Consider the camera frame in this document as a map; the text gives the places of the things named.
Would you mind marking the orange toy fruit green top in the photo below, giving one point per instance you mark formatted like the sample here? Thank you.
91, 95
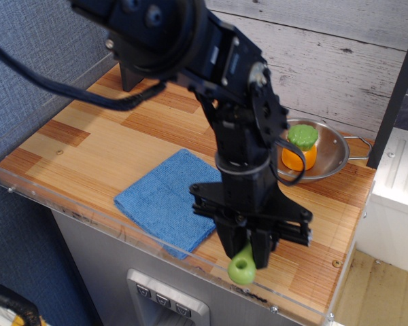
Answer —
304, 138

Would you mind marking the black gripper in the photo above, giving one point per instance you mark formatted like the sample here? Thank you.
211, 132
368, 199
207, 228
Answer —
248, 205

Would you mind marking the yellow object bottom left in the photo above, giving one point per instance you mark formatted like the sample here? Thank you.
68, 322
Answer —
18, 321

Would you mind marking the grey cabinet dispenser panel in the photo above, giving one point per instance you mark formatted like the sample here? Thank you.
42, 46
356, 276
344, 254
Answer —
157, 303

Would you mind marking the blue folded cloth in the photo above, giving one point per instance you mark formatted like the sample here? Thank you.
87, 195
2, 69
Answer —
161, 205

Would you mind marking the black vertical post right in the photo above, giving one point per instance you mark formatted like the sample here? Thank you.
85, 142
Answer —
390, 115

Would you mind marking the green handled grey spatula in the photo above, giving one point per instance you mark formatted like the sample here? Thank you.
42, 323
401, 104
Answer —
242, 268

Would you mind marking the steel bowl with handles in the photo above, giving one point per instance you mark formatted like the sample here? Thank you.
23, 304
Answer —
333, 151

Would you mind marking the black vertical post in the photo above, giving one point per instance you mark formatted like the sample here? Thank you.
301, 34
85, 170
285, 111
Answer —
131, 76
390, 115

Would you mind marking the white appliance at right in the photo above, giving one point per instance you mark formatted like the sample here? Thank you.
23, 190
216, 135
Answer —
382, 232

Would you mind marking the clear acrylic table guard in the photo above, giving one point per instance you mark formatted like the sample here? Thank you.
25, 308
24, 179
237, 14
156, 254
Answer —
84, 156

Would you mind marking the black vertical post left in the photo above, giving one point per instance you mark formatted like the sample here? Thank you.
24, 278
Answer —
131, 76

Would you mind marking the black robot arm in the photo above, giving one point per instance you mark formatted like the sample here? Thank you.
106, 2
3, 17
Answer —
182, 42

